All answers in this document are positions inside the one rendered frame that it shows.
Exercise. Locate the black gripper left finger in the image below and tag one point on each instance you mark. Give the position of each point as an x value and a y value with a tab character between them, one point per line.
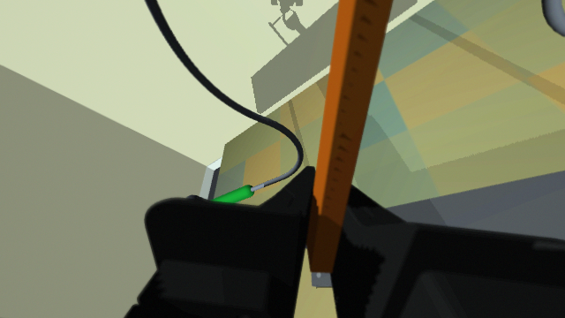
270	237

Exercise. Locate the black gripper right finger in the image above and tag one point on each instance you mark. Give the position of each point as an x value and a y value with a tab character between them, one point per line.
380	257

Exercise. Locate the orange bar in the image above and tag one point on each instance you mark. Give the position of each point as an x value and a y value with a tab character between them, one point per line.
360	30

